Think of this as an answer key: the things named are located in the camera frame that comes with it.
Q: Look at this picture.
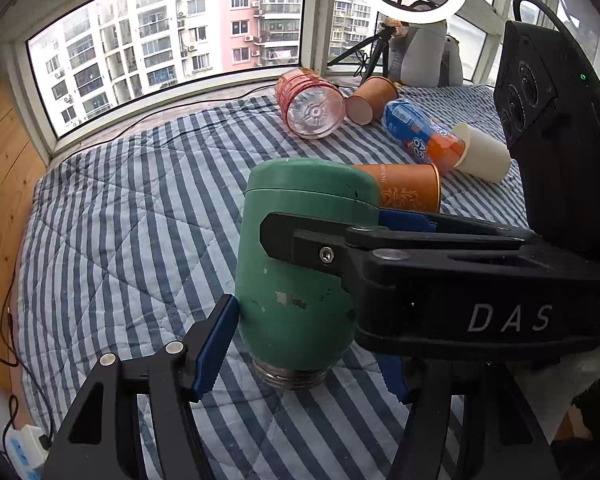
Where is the green thermos cup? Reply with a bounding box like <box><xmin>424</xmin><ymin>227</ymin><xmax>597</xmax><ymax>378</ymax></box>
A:
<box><xmin>235</xmin><ymin>158</ymin><xmax>379</xmax><ymax>390</ymax></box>

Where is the near brown paper cup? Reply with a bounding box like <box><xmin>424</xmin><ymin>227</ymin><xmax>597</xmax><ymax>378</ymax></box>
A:
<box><xmin>354</xmin><ymin>164</ymin><xmax>441</xmax><ymax>214</ymax></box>

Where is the brown paper cup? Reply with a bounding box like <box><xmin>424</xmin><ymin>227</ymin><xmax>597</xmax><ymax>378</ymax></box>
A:
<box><xmin>344</xmin><ymin>76</ymin><xmax>399</xmax><ymax>126</ymax></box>
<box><xmin>354</xmin><ymin>164</ymin><xmax>441</xmax><ymax>214</ymax></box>

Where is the white paper cup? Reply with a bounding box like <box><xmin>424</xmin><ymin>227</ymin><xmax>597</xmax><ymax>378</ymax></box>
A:
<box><xmin>452</xmin><ymin>122</ymin><xmax>510</xmax><ymax>184</ymax></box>

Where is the far brown paper cup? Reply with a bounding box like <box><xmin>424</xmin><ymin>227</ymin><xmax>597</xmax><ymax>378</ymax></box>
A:
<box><xmin>344</xmin><ymin>76</ymin><xmax>399</xmax><ymax>126</ymax></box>

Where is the white power strip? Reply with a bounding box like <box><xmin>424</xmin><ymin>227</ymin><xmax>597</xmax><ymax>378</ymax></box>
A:
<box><xmin>5</xmin><ymin>425</ymin><xmax>48</xmax><ymax>480</ymax></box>

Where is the blue orange snack can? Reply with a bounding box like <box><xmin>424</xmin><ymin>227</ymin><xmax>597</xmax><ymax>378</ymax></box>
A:
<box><xmin>381</xmin><ymin>99</ymin><xmax>466</xmax><ymax>174</ymax></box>

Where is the pink clear plastic bottle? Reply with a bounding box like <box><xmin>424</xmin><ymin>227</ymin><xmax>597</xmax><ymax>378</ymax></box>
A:
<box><xmin>275</xmin><ymin>68</ymin><xmax>346</xmax><ymax>140</ymax></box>

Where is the small grey penguin plush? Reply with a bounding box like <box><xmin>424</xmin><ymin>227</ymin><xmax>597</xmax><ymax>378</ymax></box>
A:
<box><xmin>438</xmin><ymin>35</ymin><xmax>464</xmax><ymax>87</ymax></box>

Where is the large grey penguin plush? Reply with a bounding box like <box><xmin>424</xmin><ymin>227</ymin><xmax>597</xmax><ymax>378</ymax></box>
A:
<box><xmin>386</xmin><ymin>18</ymin><xmax>448</xmax><ymax>88</ymax></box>

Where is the black tripod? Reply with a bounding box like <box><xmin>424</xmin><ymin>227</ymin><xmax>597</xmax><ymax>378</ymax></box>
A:
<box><xmin>327</xmin><ymin>24</ymin><xmax>396</xmax><ymax>82</ymax></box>

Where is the wooden board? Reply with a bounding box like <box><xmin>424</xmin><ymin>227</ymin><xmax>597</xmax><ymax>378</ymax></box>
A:
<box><xmin>0</xmin><ymin>77</ymin><xmax>48</xmax><ymax>396</ymax></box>

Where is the black camera box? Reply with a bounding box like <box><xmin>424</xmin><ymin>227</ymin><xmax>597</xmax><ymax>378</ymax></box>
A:
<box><xmin>494</xmin><ymin>21</ymin><xmax>600</xmax><ymax>257</ymax></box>

